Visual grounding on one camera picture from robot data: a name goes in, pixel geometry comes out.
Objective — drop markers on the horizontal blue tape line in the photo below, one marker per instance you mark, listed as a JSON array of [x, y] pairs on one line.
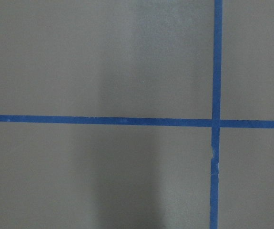
[[137, 121]]

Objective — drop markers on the vertical blue tape line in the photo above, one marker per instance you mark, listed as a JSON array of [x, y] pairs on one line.
[[216, 112]]

